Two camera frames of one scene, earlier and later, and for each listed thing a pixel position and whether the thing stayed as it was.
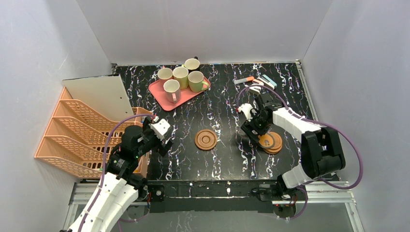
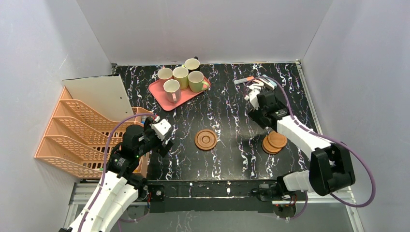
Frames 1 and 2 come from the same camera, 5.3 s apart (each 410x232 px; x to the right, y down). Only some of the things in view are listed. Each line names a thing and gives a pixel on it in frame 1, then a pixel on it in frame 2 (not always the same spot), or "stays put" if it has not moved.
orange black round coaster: [266, 140] -> [269, 149]
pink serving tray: [156, 89] stays put
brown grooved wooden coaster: [205, 139] stays put
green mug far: [196, 82] stays put
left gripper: [158, 144] stays put
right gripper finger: [252, 133] -> [259, 118]
